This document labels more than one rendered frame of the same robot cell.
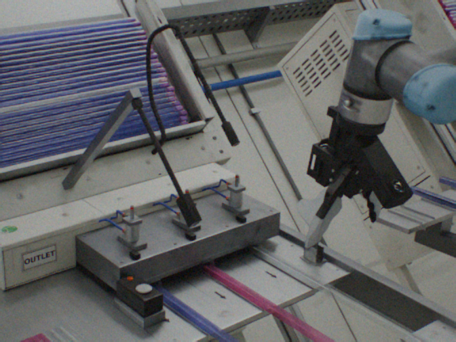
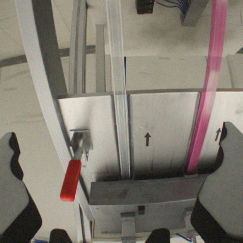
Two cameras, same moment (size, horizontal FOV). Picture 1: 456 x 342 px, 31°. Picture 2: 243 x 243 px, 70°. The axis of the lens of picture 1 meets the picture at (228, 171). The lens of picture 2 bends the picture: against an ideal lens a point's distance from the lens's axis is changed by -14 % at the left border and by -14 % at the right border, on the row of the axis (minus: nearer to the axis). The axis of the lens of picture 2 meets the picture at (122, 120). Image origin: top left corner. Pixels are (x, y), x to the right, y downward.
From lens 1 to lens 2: 120 cm
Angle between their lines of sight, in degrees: 42
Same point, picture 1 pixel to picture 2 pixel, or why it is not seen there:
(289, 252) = (96, 159)
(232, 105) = not seen: hidden behind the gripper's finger
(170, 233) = not seen: hidden behind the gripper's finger
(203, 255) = (195, 182)
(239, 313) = (233, 101)
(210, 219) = (163, 215)
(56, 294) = not seen: outside the picture
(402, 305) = (40, 9)
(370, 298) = (54, 56)
